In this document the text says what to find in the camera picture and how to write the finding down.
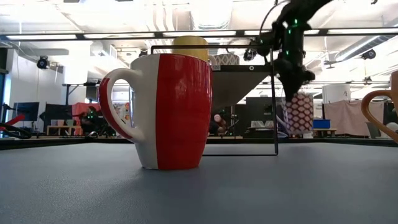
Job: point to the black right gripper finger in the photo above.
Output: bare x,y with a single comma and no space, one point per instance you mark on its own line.
290,90

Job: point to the white mug maroon scale pattern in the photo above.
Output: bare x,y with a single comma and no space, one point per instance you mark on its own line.
298,115

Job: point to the white mug grey diamond pattern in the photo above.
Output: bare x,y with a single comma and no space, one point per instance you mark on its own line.
227,59

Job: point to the orange faceted mug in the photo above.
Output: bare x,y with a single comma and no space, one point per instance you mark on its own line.
395,87

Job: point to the red and white mug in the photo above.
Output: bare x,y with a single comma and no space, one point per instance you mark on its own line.
183,112

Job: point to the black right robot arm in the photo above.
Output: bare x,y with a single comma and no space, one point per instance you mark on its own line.
293,43

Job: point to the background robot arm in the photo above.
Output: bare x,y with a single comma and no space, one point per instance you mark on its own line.
90,119

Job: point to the black cabinet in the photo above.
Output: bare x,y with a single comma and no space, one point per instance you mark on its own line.
258,109

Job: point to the blue plastic bin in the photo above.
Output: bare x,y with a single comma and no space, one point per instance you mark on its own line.
321,124

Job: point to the wooden bench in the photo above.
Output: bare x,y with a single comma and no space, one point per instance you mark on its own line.
323,129

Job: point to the beige hanging cloth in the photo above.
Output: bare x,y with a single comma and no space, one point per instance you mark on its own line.
348,118

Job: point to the black ceiling spotlight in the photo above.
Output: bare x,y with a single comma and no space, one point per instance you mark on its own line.
143,53
369,54
43,63

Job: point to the person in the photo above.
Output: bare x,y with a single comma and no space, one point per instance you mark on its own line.
214,128

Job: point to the grey chair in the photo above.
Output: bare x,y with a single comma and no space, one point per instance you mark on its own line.
373,132

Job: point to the blue-grey table mat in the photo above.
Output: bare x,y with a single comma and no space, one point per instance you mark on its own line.
280,186

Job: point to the floral print cloth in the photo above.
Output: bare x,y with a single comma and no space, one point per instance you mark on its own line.
124,112

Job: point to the long ceiling light fixture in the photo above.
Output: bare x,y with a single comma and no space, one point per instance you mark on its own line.
118,35

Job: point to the salmon red cloth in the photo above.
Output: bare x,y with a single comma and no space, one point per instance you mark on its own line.
79,109

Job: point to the black divider panel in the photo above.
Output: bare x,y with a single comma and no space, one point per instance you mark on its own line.
57,112

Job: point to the small wooden table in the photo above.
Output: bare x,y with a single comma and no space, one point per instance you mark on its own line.
59,127

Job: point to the dark computer monitor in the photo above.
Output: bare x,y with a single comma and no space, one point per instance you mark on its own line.
26,111

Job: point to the red bar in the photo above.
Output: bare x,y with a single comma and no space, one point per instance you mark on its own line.
14,120

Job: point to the black aluminium table frame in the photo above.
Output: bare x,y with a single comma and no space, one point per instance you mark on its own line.
62,143

